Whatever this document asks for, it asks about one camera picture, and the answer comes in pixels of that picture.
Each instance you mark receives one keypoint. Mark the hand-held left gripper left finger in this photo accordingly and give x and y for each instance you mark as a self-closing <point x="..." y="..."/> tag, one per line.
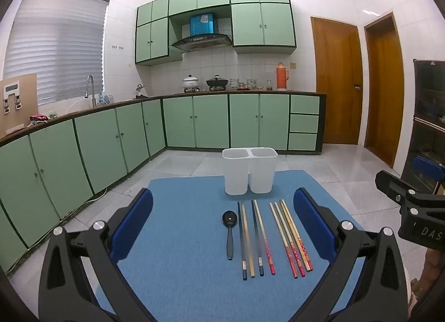
<point x="134" y="224"/>

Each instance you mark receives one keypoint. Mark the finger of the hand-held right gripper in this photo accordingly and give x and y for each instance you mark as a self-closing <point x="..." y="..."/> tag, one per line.
<point x="389" y="181"/>
<point x="429" y="168"/>

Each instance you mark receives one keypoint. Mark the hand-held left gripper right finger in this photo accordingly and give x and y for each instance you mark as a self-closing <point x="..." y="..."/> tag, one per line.
<point x="313" y="224"/>

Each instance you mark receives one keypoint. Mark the red patterned wooden chopstick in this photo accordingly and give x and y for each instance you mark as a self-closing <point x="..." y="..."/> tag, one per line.
<point x="268" y="256"/>
<point x="289" y="238"/>
<point x="295" y="238"/>
<point x="283" y="238"/>
<point x="299" y="238"/>

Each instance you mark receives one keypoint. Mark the black chopstick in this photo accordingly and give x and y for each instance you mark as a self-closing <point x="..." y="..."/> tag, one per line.
<point x="256" y="235"/>
<point x="241" y="238"/>

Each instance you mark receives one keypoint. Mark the plain wooden chopstick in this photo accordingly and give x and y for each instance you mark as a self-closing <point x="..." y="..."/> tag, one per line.
<point x="247" y="238"/>

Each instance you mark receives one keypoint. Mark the black spoon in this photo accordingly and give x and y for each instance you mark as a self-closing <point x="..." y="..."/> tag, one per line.
<point x="229" y="219"/>

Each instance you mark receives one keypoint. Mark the white double utensil holder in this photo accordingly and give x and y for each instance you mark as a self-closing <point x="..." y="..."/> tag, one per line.
<point x="236" y="176"/>

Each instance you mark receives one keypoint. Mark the dark glass cabinet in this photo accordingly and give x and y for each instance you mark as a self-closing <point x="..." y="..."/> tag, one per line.
<point x="427" y="106"/>

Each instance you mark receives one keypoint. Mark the blue table mat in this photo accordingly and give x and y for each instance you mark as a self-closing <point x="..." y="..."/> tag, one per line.
<point x="194" y="238"/>

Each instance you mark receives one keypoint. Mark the green drawer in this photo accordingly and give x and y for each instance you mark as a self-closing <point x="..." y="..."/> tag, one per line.
<point x="303" y="141"/>
<point x="305" y="104"/>
<point x="304" y="123"/>

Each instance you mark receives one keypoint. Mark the green base cabinet run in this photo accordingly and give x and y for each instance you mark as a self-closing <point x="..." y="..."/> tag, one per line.
<point x="104" y="145"/>

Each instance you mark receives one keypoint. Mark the brown wooden door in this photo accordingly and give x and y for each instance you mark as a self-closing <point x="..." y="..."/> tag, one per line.
<point x="335" y="82"/>
<point x="384" y="92"/>

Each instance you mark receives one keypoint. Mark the bottles beside sink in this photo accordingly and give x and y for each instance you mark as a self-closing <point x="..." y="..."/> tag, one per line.
<point x="106" y="98"/>

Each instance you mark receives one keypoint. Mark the steel sink faucet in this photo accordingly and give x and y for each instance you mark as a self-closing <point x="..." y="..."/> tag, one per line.
<point x="94" y="96"/>

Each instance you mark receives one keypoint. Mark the small steel kettle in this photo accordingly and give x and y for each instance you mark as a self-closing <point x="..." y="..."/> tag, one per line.
<point x="139" y="90"/>

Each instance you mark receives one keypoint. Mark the red cloth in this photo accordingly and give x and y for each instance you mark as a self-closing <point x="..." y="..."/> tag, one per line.
<point x="38" y="119"/>

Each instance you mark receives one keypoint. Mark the glass jar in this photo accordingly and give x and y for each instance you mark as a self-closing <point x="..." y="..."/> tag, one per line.
<point x="269" y="85"/>
<point x="236" y="84"/>
<point x="251" y="83"/>

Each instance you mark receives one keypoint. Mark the orange thermos flask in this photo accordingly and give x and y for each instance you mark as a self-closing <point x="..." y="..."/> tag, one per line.
<point x="282" y="77"/>

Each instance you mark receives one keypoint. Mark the white cooking pot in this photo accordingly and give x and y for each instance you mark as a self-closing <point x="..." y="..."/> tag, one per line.
<point x="191" y="83"/>

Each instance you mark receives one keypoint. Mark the brown cardboard board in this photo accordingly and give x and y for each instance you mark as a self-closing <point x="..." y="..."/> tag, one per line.
<point x="29" y="99"/>

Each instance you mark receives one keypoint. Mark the black wok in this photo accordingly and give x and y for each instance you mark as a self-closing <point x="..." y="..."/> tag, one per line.
<point x="217" y="82"/>

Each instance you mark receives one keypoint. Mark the black range hood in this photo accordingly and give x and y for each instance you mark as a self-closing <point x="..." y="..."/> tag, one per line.
<point x="201" y="43"/>

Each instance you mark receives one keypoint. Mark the white window blind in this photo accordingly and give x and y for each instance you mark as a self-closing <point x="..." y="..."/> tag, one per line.
<point x="55" y="47"/>

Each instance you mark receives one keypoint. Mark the blue wrapped hood chimney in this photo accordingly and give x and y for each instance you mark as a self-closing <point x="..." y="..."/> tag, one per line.
<point x="202" y="24"/>

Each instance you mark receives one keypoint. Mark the white wall bracket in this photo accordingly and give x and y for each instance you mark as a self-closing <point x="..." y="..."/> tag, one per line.
<point x="11" y="94"/>

